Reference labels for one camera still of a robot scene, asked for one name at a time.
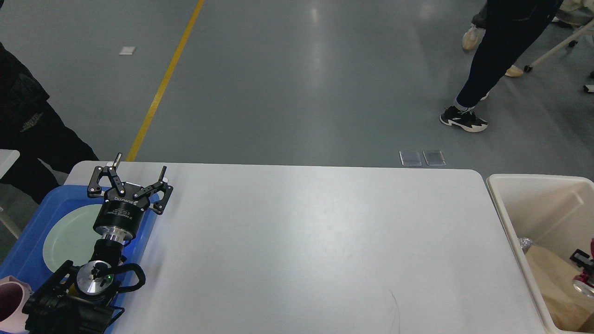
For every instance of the pink mug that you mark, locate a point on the pink mug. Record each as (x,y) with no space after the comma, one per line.
(14,293)

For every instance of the white chair base right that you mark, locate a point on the white chair base right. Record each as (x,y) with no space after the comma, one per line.
(578,14)

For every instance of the crushed red can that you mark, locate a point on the crushed red can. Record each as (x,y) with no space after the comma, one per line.
(584,283)

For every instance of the aluminium foil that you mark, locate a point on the aluminium foil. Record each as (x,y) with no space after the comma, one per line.
(525,244)

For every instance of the brown paper bag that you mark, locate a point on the brown paper bag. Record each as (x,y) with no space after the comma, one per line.
(569,309)

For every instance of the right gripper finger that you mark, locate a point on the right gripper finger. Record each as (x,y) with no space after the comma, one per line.
(582,260)

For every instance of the beige plastic bin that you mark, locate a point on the beige plastic bin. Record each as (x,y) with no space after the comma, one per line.
(556,212)

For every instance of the light green plate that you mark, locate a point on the light green plate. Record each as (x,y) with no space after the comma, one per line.
(73,237)

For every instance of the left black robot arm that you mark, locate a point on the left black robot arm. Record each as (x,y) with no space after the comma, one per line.
(80,299)

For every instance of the person in dark sneakers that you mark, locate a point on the person in dark sneakers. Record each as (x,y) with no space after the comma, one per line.
(511,27)

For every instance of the white side table corner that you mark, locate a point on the white side table corner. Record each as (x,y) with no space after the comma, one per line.
(7,159)

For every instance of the person in black clothes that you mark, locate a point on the person in black clothes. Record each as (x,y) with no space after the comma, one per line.
(31,126)

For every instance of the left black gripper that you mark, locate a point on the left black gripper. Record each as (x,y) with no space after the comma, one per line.
(125,203)

